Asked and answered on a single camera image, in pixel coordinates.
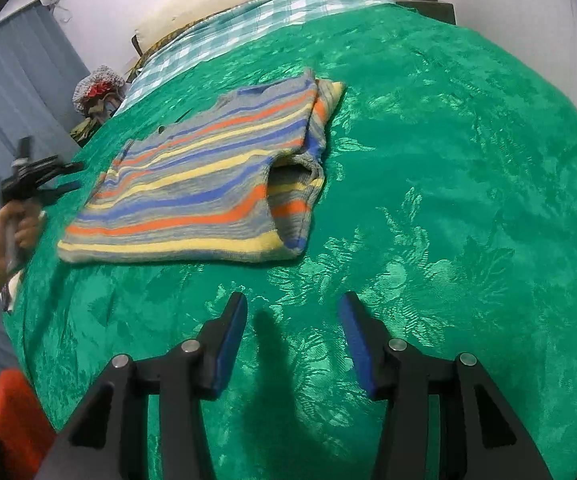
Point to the brown patterned cloth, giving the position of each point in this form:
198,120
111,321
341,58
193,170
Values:
168,42

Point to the grey blue curtain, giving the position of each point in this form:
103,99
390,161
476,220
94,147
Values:
23,90

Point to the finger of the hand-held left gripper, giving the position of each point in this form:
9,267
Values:
61,192
66,166

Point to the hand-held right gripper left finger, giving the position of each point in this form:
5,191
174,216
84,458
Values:
228,340

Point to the green white checked bedsheet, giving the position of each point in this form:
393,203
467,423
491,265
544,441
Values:
268,15

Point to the pile of clothes with cap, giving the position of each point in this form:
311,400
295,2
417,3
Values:
96,87

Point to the dark wooden furniture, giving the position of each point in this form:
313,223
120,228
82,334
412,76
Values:
428,10

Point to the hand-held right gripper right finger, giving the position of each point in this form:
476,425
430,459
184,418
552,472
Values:
358,345

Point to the striped knit sweater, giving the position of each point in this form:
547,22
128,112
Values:
188,185

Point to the green patterned blanket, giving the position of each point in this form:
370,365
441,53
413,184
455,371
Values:
443,185

